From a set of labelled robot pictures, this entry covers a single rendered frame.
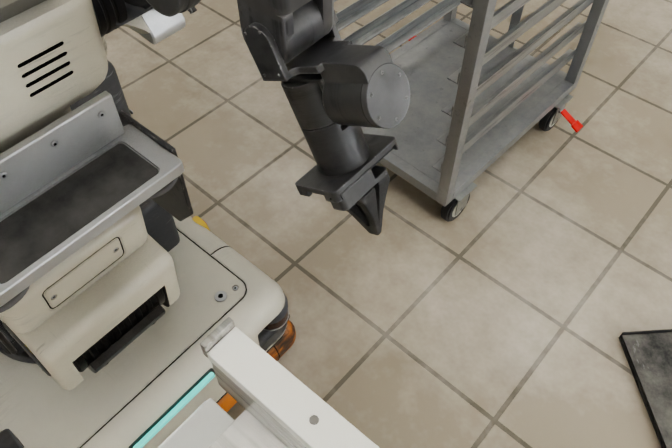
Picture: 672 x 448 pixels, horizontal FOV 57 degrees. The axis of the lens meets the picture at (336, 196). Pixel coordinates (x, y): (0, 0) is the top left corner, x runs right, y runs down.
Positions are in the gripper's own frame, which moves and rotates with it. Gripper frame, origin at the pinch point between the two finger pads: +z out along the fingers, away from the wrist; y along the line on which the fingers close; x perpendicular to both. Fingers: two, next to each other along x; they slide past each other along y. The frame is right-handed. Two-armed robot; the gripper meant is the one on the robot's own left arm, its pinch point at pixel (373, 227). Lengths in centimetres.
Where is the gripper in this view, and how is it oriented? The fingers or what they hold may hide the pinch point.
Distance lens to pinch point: 70.3
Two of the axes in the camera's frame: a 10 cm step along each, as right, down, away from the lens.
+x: -6.7, -1.5, 7.3
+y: 6.5, -5.9, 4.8
